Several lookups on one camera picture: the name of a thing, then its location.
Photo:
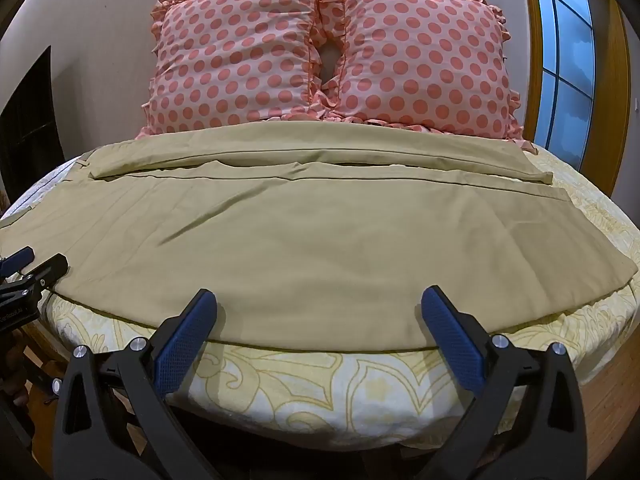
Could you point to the pink polka dot pillow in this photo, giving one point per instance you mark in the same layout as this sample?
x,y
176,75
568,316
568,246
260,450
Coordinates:
x,y
235,55
425,55

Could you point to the wooden bed frame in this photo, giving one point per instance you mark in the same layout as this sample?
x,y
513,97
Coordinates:
x,y
607,410

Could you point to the yellow patterned bed sheet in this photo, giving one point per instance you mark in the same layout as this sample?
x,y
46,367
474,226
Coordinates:
x,y
310,395

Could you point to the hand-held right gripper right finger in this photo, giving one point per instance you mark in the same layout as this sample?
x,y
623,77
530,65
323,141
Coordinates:
x,y
452,335

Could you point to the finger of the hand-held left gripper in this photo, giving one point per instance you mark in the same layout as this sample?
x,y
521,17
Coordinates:
x,y
42,270
20,257

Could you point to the tan blanket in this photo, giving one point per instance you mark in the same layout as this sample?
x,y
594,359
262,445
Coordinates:
x,y
320,240

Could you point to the wooden framed window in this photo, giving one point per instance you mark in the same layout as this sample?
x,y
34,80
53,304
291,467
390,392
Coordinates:
x,y
565,60

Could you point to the dark doorway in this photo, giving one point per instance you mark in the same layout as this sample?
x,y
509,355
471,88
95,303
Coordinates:
x,y
27,125

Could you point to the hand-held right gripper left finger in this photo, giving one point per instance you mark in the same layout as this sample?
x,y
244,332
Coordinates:
x,y
186,342

